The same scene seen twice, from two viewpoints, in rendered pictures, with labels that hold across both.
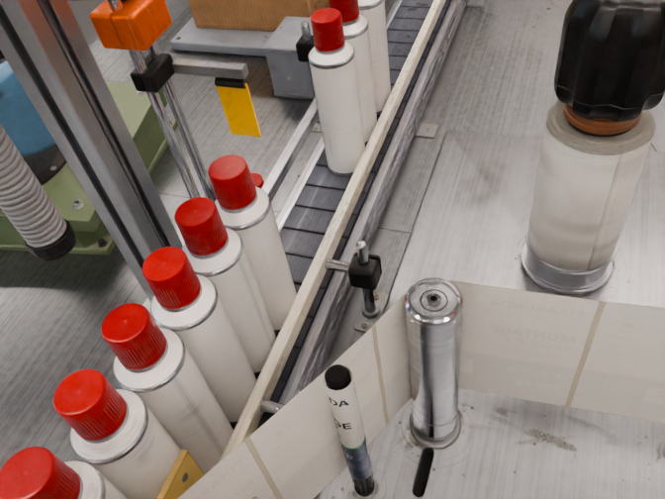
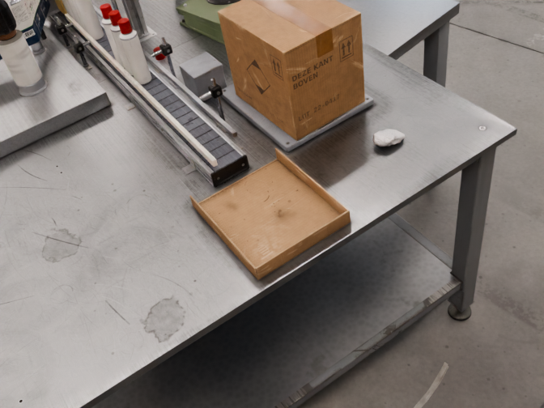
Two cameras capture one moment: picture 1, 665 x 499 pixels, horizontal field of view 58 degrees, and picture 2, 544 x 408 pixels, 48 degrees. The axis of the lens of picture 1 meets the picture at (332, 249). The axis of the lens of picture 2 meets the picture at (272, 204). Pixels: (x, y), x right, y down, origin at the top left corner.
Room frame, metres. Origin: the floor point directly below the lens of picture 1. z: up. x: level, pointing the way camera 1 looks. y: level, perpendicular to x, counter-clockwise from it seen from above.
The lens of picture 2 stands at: (1.95, -1.24, 1.89)
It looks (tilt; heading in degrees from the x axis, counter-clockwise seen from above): 45 degrees down; 127
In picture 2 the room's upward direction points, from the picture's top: 12 degrees counter-clockwise
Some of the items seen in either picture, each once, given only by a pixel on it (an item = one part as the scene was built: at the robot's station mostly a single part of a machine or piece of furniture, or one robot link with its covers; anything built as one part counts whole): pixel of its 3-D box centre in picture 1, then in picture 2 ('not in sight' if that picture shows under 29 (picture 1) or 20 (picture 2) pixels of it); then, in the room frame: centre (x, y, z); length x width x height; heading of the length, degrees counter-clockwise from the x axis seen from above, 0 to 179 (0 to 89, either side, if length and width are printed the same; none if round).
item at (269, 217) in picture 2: not in sight; (267, 208); (1.33, -0.42, 0.85); 0.30 x 0.26 x 0.04; 152
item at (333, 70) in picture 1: (337, 97); (116, 36); (0.61, -0.04, 0.98); 0.05 x 0.05 x 0.20
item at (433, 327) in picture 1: (434, 370); (27, 26); (0.23, -0.06, 0.97); 0.05 x 0.05 x 0.19
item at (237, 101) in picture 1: (237, 107); not in sight; (0.46, 0.06, 1.09); 0.03 x 0.01 x 0.06; 62
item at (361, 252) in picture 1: (366, 278); (80, 51); (0.40, -0.03, 0.89); 0.03 x 0.03 x 0.12; 62
